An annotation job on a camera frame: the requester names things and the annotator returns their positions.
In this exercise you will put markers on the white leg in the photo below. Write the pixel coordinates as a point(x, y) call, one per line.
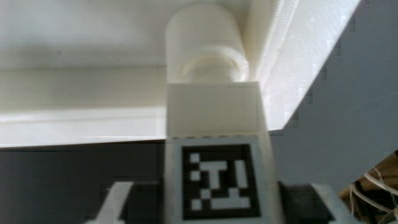
point(219, 173)

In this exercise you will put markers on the white obstacle wall right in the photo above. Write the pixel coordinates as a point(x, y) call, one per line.
point(306, 30)

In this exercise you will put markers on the white square tabletop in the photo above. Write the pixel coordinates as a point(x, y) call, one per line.
point(82, 69)

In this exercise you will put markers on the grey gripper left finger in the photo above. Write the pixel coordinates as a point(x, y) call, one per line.
point(110, 210)

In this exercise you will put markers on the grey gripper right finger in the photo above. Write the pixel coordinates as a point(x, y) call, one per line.
point(341, 216)

